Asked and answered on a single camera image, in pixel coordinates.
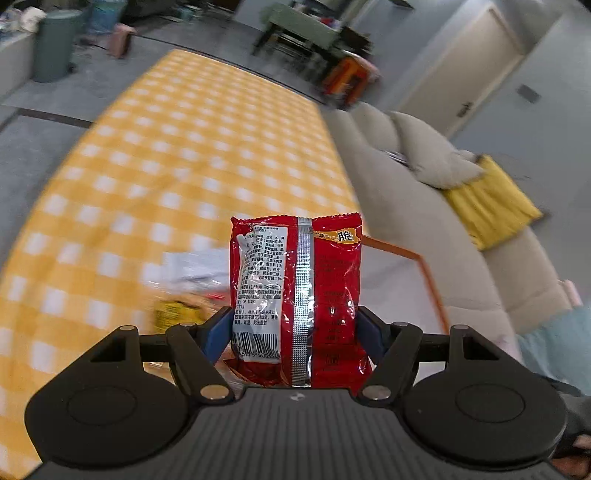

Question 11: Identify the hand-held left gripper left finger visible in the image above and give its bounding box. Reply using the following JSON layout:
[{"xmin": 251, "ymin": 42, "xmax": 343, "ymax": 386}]
[{"xmin": 88, "ymin": 306, "xmax": 234, "ymax": 402}]

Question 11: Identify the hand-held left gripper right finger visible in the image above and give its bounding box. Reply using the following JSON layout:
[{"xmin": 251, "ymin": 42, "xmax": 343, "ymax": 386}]
[{"xmin": 357, "ymin": 306, "xmax": 501, "ymax": 402}]

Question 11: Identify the red snack packet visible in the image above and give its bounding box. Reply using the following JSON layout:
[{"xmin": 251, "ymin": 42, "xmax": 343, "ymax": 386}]
[{"xmin": 229, "ymin": 211, "xmax": 374, "ymax": 392}]

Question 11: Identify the orange cardboard box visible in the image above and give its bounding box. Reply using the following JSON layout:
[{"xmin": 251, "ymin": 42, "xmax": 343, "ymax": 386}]
[{"xmin": 360, "ymin": 234, "xmax": 451, "ymax": 336}]

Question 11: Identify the white flat snack packet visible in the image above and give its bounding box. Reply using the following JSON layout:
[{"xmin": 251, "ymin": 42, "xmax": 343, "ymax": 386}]
[{"xmin": 150, "ymin": 248, "xmax": 232, "ymax": 298}]

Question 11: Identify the beige sofa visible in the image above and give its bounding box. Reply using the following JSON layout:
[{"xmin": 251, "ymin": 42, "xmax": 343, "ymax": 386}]
[{"xmin": 325, "ymin": 102, "xmax": 585, "ymax": 366}]

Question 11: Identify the yellow cushion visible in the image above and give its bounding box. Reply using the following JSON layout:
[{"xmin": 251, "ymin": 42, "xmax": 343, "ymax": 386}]
[{"xmin": 440, "ymin": 154, "xmax": 544, "ymax": 253}]

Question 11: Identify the yellow checked tablecloth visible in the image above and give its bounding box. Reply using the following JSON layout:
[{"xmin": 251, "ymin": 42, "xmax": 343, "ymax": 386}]
[{"xmin": 0, "ymin": 48, "xmax": 366, "ymax": 480}]

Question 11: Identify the light blue cloth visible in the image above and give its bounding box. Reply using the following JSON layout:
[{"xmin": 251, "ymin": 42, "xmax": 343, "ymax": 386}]
[{"xmin": 516, "ymin": 305, "xmax": 591, "ymax": 394}]

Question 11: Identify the beige cushion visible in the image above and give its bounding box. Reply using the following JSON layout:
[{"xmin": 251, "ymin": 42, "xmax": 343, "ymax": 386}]
[{"xmin": 390, "ymin": 111, "xmax": 486, "ymax": 190}]

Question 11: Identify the orange stool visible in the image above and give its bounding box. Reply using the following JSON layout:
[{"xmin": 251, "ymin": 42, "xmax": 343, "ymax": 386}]
[{"xmin": 320, "ymin": 55, "xmax": 382, "ymax": 110}]

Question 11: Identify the cream door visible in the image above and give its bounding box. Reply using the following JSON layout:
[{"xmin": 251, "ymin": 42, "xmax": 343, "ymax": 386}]
[{"xmin": 399, "ymin": 4, "xmax": 527, "ymax": 137}]

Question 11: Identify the pink stool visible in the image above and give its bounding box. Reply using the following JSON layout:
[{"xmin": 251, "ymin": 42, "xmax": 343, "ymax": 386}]
[{"xmin": 106, "ymin": 24, "xmax": 137, "ymax": 59}]

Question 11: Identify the dining table with chairs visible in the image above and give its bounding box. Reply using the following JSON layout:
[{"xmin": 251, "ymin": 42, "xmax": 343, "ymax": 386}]
[{"xmin": 252, "ymin": 2, "xmax": 376, "ymax": 62}]

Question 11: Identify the grey-green trash bin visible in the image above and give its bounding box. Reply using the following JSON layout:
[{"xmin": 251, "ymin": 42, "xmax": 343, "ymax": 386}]
[{"xmin": 32, "ymin": 9, "xmax": 84, "ymax": 84}]

